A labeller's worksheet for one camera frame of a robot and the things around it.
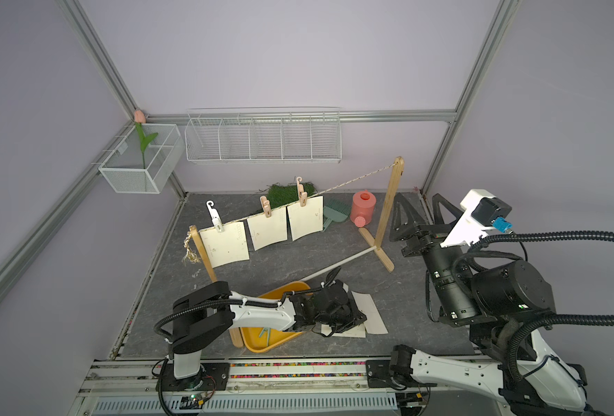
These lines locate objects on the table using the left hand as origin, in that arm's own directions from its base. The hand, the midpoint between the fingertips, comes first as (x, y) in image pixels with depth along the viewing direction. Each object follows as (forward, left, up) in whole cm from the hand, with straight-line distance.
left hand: (370, 323), depth 76 cm
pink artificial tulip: (+61, +72, +26) cm, 98 cm away
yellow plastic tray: (0, +34, -7) cm, 34 cm away
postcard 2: (+2, -3, -7) cm, 7 cm away
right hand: (+7, -3, +46) cm, 47 cm away
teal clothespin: (+2, +31, -6) cm, 32 cm away
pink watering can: (+43, -6, +2) cm, 44 cm away
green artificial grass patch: (+61, +29, -5) cm, 68 cm away
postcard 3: (+19, +17, +27) cm, 37 cm away
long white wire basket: (+70, +30, +19) cm, 79 cm away
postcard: (-1, +3, -6) cm, 7 cm away
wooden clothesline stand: (+30, -10, -5) cm, 32 cm away
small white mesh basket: (+54, +71, +23) cm, 92 cm away
